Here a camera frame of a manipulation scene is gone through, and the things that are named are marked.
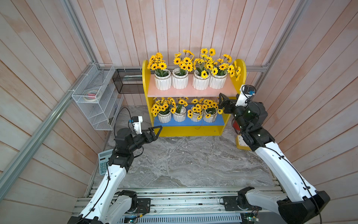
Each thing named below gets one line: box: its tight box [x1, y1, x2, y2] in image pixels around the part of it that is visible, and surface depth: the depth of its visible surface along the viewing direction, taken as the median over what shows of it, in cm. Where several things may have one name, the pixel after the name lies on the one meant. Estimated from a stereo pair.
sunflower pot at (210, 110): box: [201, 98, 224, 123], surface depth 88 cm
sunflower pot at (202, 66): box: [192, 48, 216, 91], surface depth 71 cm
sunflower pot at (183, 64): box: [172, 49, 195, 90], surface depth 70 cm
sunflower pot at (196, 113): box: [186, 98, 205, 123], surface depth 86 cm
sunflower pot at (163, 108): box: [150, 97, 177, 124], surface depth 86 cm
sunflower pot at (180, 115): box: [172, 97, 189, 123], surface depth 92 cm
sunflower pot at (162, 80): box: [146, 52, 173, 91], surface depth 70 cm
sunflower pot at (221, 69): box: [209, 53, 241, 90], surface depth 71 cm
